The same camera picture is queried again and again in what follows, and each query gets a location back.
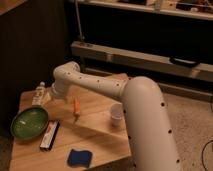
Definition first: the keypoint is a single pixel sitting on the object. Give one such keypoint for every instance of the blue sponge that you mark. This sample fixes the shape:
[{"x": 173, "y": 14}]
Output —
[{"x": 79, "y": 158}]

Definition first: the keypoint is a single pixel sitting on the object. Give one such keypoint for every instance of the black case handle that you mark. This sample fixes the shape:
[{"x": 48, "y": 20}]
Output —
[{"x": 189, "y": 64}]

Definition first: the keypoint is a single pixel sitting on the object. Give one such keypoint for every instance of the orange screwdriver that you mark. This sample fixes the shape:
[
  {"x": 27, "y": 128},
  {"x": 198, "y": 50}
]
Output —
[{"x": 77, "y": 109}]

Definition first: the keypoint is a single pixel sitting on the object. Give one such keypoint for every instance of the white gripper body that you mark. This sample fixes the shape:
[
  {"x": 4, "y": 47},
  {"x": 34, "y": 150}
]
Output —
[{"x": 59, "y": 91}]

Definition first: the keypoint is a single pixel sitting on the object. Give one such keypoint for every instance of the white paper cup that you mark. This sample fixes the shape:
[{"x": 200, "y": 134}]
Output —
[{"x": 116, "y": 114}]

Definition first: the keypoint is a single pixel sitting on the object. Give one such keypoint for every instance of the wooden table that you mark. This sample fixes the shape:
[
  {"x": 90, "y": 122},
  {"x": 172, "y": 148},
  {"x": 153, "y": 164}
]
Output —
[{"x": 92, "y": 131}]

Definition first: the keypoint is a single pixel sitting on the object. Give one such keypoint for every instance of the long grey case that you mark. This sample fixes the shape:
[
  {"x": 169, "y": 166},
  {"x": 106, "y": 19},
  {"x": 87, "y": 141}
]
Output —
[{"x": 141, "y": 60}]

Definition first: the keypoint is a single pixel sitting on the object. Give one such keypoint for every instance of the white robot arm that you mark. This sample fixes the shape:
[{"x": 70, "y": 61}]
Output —
[{"x": 150, "y": 135}]

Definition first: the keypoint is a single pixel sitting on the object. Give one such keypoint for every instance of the metal pole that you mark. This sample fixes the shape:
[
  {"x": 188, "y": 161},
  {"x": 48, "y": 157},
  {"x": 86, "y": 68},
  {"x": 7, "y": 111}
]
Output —
[{"x": 81, "y": 37}]

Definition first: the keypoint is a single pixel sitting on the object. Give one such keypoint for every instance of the green ceramic bowl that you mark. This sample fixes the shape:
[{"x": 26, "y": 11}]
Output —
[{"x": 29, "y": 123}]

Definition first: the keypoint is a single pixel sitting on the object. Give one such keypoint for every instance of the wooden shelf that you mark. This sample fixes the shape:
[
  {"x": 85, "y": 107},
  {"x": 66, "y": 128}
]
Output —
[{"x": 144, "y": 8}]

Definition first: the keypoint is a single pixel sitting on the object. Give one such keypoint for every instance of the white tube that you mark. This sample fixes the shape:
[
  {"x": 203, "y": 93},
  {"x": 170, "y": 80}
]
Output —
[{"x": 38, "y": 95}]

